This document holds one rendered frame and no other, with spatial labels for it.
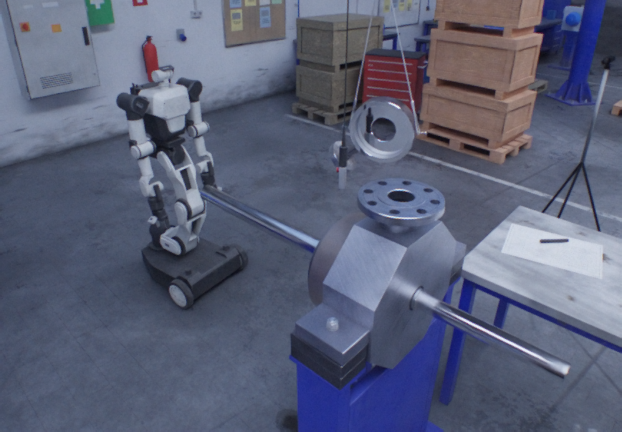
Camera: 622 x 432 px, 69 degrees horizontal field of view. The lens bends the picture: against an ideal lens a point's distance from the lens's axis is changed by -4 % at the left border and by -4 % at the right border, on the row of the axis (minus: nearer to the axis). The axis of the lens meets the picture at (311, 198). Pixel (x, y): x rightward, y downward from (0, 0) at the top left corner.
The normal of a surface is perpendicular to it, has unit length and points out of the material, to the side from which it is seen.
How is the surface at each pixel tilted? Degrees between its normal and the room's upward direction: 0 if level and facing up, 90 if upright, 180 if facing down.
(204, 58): 90
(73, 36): 90
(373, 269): 45
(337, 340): 0
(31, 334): 0
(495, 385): 0
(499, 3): 90
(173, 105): 90
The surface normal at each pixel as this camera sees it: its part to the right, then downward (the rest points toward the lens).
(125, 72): 0.72, 0.32
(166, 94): 0.58, -0.44
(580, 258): 0.00, -0.89
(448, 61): -0.71, 0.33
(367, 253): -0.48, -0.39
